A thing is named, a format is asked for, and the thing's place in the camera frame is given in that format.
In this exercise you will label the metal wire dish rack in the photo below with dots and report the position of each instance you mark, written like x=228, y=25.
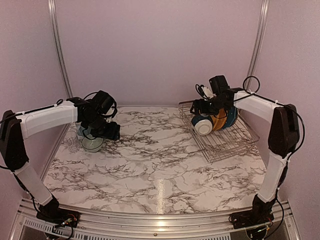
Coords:
x=224, y=143

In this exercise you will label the aluminium frame post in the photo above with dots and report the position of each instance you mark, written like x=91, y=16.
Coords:
x=58, y=47
x=260, y=33

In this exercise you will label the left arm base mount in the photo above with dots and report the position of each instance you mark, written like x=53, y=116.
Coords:
x=58, y=217

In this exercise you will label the yellow dotted plate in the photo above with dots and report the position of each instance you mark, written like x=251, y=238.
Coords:
x=219, y=120

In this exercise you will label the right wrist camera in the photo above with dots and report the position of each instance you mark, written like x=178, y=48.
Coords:
x=205, y=92

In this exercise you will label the left aluminium frame post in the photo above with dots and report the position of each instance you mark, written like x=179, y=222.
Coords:
x=58, y=47

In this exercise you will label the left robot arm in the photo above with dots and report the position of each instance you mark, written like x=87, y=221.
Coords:
x=95, y=113

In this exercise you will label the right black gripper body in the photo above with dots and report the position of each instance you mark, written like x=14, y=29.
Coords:
x=212, y=108

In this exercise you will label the small white ribbed bowl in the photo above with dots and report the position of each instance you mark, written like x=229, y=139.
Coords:
x=92, y=145

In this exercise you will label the front aluminium frame rail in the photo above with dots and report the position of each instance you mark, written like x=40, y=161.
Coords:
x=107, y=225

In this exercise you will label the light blue mug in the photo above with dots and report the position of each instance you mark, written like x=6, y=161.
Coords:
x=79, y=131

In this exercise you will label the right aluminium frame post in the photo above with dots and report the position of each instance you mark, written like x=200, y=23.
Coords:
x=260, y=33

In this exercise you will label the blue dotted plate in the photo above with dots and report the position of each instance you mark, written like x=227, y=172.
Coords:
x=232, y=116

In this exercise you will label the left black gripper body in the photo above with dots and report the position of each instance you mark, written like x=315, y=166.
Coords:
x=101, y=130

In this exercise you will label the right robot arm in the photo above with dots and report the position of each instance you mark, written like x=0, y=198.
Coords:
x=286, y=133

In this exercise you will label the white saucer dark rim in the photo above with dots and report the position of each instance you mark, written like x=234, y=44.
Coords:
x=202, y=124

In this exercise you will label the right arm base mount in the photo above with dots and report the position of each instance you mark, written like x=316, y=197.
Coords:
x=252, y=217

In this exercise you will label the clear glass cup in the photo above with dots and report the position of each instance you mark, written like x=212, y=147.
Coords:
x=71, y=141

